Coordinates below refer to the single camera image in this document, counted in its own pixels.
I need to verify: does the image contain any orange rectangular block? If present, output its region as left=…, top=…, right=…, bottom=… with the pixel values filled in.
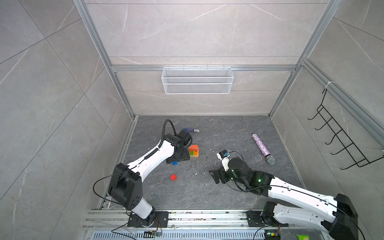
left=188, top=145, right=199, bottom=152

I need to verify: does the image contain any small red cube block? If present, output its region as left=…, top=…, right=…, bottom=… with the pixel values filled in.
left=170, top=174, right=177, bottom=181

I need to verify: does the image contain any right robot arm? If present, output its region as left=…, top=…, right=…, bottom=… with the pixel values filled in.
left=209, top=150, right=364, bottom=240

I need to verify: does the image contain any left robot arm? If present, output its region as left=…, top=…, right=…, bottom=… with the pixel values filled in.
left=95, top=119, right=193, bottom=226

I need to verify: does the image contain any blue marker pen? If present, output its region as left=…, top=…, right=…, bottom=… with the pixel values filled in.
left=183, top=128, right=200, bottom=133

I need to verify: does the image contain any glitter purple tube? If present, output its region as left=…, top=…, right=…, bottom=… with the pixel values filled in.
left=252, top=134, right=276, bottom=165

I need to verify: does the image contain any green packet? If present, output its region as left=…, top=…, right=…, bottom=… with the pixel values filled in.
left=297, top=235, right=310, bottom=240

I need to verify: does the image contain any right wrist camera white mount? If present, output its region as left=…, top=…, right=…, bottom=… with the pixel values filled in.
left=217, top=150, right=230, bottom=172

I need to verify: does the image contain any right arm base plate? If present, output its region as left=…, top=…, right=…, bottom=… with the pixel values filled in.
left=245, top=210, right=289, bottom=227

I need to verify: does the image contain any white wire mesh basket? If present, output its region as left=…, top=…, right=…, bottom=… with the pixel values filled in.
left=161, top=67, right=234, bottom=95

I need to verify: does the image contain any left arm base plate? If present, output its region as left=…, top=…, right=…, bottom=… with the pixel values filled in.
left=128, top=211, right=169, bottom=228

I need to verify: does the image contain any white perforated cable tray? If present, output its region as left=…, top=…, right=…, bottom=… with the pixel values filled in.
left=91, top=230, right=265, bottom=240

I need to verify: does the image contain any aluminium mounting rail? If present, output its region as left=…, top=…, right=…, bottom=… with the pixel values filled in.
left=82, top=207, right=324, bottom=231

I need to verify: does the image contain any black wire hook rack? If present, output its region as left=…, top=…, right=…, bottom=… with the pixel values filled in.
left=308, top=89, right=384, bottom=171

